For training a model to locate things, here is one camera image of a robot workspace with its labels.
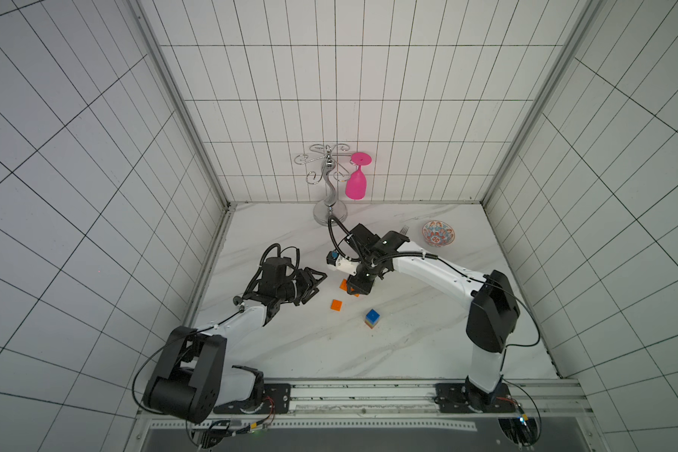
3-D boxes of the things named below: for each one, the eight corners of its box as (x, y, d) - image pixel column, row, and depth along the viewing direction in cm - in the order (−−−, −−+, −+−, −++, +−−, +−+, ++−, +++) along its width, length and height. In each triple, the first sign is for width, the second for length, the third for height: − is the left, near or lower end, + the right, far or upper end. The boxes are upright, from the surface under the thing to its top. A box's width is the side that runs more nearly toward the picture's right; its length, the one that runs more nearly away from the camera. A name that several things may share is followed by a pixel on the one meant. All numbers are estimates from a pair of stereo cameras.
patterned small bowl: (424, 247, 107) (427, 240, 103) (419, 226, 113) (422, 219, 110) (454, 247, 107) (457, 240, 103) (447, 226, 113) (450, 219, 110)
